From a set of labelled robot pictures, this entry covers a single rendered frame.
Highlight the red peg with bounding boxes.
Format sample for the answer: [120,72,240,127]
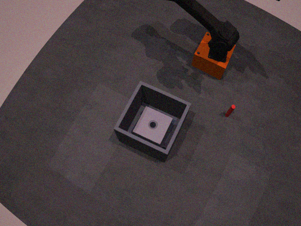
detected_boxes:
[225,105,235,117]

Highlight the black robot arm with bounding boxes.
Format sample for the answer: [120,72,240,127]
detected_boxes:
[170,0,240,63]

